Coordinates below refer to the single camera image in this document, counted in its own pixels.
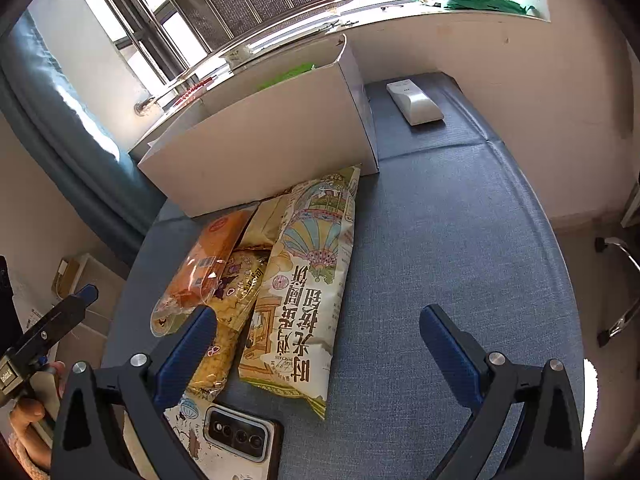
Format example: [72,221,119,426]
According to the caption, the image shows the orange cracker pack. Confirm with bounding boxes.
[150,205,257,337]

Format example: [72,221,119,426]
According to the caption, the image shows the large rice cake bag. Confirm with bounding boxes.
[239,166,361,418]

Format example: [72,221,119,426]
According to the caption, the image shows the golden biscuit bag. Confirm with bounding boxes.
[188,193,291,401]

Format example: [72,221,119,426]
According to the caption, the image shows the green seaweed snack bag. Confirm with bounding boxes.
[257,63,316,91]

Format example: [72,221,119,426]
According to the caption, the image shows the left hand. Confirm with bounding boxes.
[8,358,68,470]

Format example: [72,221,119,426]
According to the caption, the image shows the metal chair leg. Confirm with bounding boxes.
[593,236,639,349]

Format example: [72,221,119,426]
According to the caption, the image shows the teal curtain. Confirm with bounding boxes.
[1,12,166,266]

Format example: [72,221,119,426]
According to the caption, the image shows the white cardboard box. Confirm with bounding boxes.
[138,35,378,217]

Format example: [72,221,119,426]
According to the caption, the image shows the white remote control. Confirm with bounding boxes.
[386,79,444,127]

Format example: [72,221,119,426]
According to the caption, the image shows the green plastic bags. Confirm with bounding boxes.
[414,0,535,15]

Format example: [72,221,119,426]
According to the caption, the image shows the smartphone with camera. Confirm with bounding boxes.
[202,404,284,480]

